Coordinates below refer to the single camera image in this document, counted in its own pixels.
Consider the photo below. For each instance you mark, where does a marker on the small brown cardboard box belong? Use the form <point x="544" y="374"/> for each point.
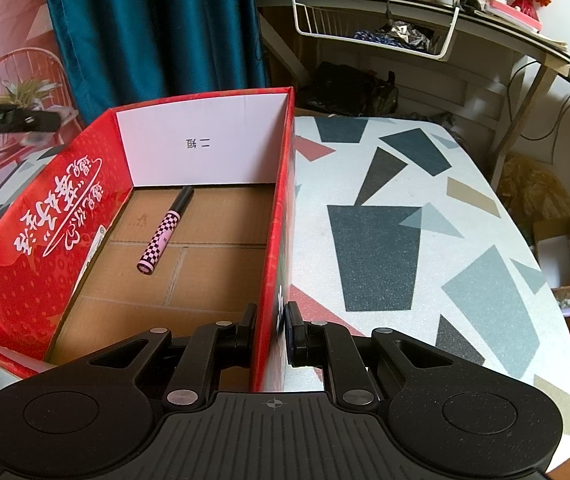
<point x="555" y="255"/>

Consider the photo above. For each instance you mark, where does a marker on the pink checkered cosmetic tube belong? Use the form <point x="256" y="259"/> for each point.
<point x="157" y="240"/>

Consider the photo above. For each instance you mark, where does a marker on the pink flat box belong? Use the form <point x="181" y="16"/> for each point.
<point x="510" y="16"/>

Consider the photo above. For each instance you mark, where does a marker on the yellow plastic bag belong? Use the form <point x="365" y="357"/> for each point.
<point x="530" y="185"/>

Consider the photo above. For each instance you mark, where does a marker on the red cardboard box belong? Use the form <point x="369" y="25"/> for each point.
<point x="40" y="240"/>

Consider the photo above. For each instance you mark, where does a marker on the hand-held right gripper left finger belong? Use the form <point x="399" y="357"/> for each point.
<point x="245" y="332"/>

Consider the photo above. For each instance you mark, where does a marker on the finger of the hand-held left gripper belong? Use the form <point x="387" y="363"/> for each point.
<point x="20" y="119"/>

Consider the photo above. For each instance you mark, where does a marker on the geometric patterned tablecloth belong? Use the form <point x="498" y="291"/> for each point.
<point x="465" y="210"/>

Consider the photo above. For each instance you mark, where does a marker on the black bag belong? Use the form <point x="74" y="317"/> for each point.
<point x="345" y="87"/>

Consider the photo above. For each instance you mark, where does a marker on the shiny foil bag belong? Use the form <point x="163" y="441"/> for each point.
<point x="405" y="32"/>

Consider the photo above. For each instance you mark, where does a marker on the white wooden desk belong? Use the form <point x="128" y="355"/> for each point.
<point x="485" y="55"/>

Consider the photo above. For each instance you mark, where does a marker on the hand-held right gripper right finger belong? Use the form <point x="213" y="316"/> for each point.
<point x="290" y="332"/>

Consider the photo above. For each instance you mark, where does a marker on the red vase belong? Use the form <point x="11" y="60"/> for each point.
<point x="524" y="5"/>

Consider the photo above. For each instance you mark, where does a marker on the printed red chair backdrop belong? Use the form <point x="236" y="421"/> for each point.
<point x="5" y="20"/>

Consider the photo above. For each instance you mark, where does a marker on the teal curtain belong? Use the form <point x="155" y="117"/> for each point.
<point x="155" y="35"/>

